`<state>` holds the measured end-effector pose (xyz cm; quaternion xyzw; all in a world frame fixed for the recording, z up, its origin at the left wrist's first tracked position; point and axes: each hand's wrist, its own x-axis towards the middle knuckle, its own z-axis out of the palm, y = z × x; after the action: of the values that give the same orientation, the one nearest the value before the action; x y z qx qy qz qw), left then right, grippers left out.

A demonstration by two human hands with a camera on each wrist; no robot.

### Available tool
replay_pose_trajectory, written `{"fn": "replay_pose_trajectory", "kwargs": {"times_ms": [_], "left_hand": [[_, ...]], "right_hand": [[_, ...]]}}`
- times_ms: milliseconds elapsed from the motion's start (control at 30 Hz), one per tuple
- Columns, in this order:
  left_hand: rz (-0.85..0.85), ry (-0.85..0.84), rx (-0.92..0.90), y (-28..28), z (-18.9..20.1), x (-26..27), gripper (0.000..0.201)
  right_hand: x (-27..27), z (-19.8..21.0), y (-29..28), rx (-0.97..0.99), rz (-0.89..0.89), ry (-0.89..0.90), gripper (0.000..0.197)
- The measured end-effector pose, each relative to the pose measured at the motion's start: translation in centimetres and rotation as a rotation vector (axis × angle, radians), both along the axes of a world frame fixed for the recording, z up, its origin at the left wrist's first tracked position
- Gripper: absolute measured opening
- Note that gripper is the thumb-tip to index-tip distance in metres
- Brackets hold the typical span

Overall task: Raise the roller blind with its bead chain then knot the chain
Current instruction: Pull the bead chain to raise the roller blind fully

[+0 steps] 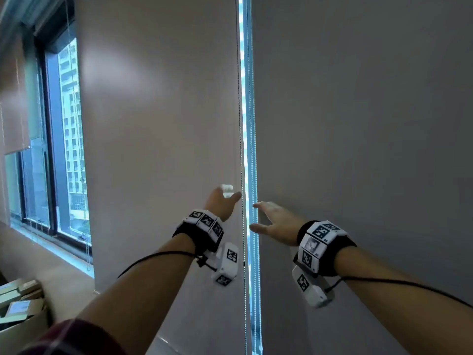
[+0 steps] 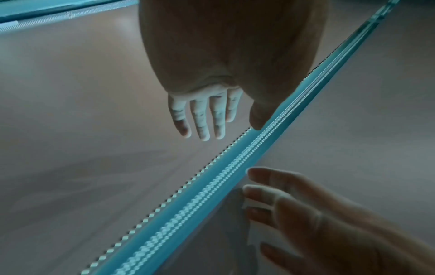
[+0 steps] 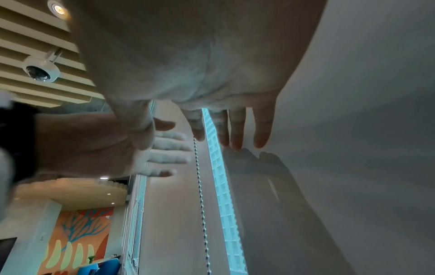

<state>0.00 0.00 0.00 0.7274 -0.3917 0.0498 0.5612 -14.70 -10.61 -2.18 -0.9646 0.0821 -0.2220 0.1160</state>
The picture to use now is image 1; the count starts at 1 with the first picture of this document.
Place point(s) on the person's left hand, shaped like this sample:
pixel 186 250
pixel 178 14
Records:
pixel 217 206

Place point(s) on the person's right hand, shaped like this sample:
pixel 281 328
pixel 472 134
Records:
pixel 282 225

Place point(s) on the person's left thumb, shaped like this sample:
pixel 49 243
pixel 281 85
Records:
pixel 234 199

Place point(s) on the person's right thumb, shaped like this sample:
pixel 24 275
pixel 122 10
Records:
pixel 258 228

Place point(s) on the person's left forearm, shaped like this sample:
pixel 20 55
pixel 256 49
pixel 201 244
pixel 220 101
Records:
pixel 147 292

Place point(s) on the person's right forearm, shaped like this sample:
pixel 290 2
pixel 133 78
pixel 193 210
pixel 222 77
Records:
pixel 399 310

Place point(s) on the left wrist marker band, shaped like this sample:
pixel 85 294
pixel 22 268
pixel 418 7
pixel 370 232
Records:
pixel 201 227

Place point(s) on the wrist marker band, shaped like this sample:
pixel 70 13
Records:
pixel 201 227
pixel 321 243

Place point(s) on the right wrist marker band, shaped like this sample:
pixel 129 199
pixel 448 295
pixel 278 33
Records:
pixel 321 243

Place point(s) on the narrow grey roller blind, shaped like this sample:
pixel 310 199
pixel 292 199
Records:
pixel 159 107

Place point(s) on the wide grey roller blind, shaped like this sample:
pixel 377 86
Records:
pixel 369 107

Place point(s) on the high-rise building outside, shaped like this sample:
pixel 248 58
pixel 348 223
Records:
pixel 72 144

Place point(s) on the white window sill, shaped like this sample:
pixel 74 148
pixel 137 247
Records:
pixel 51 249

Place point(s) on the dark red sleeve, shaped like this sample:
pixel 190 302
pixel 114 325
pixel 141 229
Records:
pixel 74 340

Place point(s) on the flat cardboard box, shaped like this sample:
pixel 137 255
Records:
pixel 22 288

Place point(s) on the half-raised beige roller blind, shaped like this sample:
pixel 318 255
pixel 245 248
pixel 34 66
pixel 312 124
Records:
pixel 13 107

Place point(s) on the white-label flat box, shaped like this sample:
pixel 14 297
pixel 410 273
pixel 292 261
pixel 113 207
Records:
pixel 20 307

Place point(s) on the large open cardboard box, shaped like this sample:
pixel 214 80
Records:
pixel 26 330

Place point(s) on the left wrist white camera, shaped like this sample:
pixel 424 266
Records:
pixel 227 264

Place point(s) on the wrist white camera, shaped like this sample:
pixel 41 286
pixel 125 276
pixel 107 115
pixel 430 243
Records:
pixel 310 288
pixel 227 264

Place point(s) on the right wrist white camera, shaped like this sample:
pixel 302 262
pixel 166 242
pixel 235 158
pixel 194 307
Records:
pixel 310 288

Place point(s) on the dark window frame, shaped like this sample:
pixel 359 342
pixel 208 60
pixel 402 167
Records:
pixel 51 144

